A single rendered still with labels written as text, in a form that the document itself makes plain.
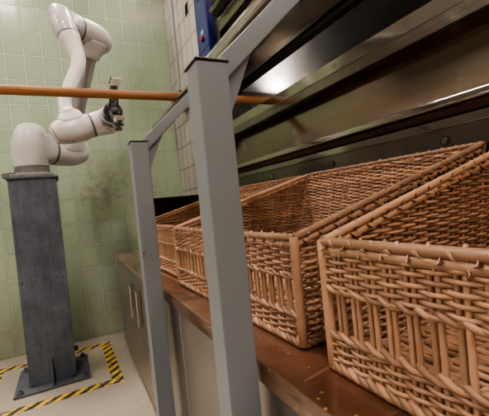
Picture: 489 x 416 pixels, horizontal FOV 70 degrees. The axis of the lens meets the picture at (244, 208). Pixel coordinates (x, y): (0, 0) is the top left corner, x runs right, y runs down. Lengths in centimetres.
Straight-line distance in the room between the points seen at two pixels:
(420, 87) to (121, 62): 214
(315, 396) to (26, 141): 180
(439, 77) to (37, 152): 171
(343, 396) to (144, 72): 252
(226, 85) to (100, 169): 211
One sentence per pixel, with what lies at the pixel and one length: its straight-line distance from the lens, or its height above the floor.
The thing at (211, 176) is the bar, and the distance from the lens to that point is 41.
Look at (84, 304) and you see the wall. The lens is 254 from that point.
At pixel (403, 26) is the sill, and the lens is 101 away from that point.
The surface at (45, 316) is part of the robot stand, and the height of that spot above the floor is 33.
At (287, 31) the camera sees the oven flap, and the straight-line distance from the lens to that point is 140.
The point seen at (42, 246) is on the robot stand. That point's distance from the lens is 194.
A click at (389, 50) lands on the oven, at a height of 112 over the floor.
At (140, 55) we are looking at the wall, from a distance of 276.
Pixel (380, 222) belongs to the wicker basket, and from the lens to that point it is 47.
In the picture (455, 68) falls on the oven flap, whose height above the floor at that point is 102.
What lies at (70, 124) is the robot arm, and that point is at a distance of 163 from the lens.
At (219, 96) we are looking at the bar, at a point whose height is 91.
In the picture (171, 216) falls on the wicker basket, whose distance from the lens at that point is 157.
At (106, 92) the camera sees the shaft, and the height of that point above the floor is 119.
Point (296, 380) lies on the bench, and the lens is 43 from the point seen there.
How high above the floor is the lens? 78
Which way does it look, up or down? 1 degrees down
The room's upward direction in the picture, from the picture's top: 6 degrees counter-clockwise
